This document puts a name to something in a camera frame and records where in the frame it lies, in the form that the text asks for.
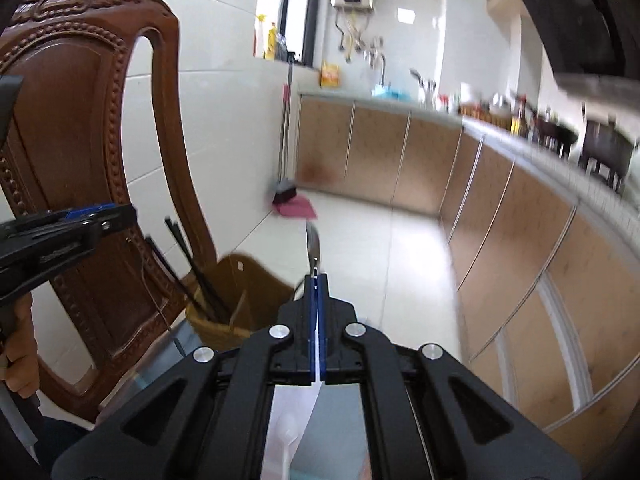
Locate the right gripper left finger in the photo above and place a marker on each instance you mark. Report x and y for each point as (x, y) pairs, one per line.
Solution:
(207, 417)

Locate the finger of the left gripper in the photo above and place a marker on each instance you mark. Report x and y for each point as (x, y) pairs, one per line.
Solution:
(88, 231)
(54, 218)

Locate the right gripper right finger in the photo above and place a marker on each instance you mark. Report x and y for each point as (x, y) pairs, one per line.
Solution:
(426, 415)

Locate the black chopstick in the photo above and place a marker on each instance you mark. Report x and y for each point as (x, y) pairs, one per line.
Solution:
(217, 306)
(193, 294)

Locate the small steel spoon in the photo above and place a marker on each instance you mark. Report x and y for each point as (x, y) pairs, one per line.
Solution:
(313, 248)

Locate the white plastic spoon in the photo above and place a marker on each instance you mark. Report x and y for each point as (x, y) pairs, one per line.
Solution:
(287, 434)

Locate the kitchen base cabinets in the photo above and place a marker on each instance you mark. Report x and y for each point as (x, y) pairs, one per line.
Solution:
(546, 259)

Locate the kitchen faucet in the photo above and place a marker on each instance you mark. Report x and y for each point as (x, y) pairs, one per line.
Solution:
(376, 58)

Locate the person's left hand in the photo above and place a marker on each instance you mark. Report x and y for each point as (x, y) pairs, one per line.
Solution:
(22, 373)

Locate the grey striped seat cushion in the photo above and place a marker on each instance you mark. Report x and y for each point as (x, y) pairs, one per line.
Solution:
(331, 441)

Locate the bamboo utensil holder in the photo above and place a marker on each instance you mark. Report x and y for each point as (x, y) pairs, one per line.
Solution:
(252, 293)

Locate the carved brown wooden chair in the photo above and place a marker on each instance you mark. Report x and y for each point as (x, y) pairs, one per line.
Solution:
(65, 151)

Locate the broom with red dustpan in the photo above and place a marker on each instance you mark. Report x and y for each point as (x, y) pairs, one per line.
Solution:
(286, 200)

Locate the black wok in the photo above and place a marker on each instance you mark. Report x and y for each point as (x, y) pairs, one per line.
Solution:
(541, 127)

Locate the yellow box on counter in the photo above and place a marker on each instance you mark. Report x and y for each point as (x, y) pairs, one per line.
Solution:
(330, 75)

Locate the dark cooking pot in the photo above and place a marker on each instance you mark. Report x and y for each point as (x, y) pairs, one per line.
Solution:
(606, 153)

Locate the black range hood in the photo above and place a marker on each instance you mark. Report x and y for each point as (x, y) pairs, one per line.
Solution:
(592, 46)

